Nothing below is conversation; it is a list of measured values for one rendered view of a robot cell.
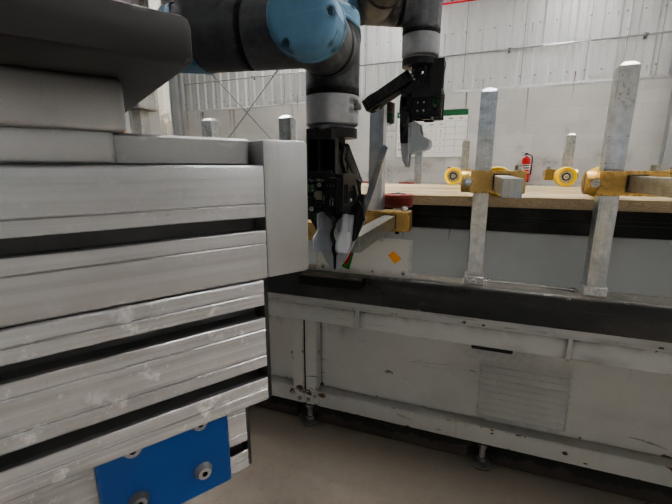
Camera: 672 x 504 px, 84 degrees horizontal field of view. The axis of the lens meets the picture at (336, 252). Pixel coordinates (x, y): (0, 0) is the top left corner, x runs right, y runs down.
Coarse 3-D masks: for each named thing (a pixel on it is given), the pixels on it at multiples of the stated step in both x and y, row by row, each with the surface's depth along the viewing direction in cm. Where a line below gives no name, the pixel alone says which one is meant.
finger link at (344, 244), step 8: (344, 216) 55; (352, 216) 57; (344, 224) 56; (352, 224) 57; (344, 232) 56; (352, 232) 57; (336, 240) 54; (344, 240) 57; (336, 248) 54; (344, 248) 57; (336, 256) 59; (344, 256) 59; (336, 264) 59
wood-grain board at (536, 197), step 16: (416, 192) 119; (432, 192) 119; (448, 192) 119; (464, 192) 119; (528, 192) 119; (544, 192) 119; (560, 192) 119; (576, 192) 119; (544, 208) 97; (560, 208) 96; (576, 208) 95; (592, 208) 94; (624, 208) 91; (640, 208) 90; (656, 208) 89
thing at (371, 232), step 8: (384, 216) 92; (392, 216) 92; (368, 224) 79; (376, 224) 79; (384, 224) 82; (392, 224) 91; (360, 232) 69; (368, 232) 70; (376, 232) 76; (384, 232) 83; (360, 240) 65; (368, 240) 71; (376, 240) 77; (352, 248) 66; (360, 248) 66
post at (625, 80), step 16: (624, 64) 73; (640, 64) 72; (624, 80) 73; (624, 96) 74; (608, 112) 77; (624, 112) 74; (608, 128) 76; (624, 128) 75; (608, 144) 76; (624, 144) 75; (608, 160) 76; (624, 160) 76; (608, 208) 78; (592, 224) 82; (608, 224) 79; (592, 240) 81; (608, 240) 79; (592, 256) 81; (608, 256) 80; (592, 272) 82
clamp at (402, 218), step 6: (372, 210) 96; (384, 210) 96; (390, 210) 96; (396, 210) 96; (366, 216) 96; (372, 216) 95; (378, 216) 95; (396, 216) 93; (402, 216) 93; (408, 216) 92; (366, 222) 96; (396, 222) 93; (402, 222) 93; (408, 222) 92; (396, 228) 94; (402, 228) 93; (408, 228) 93
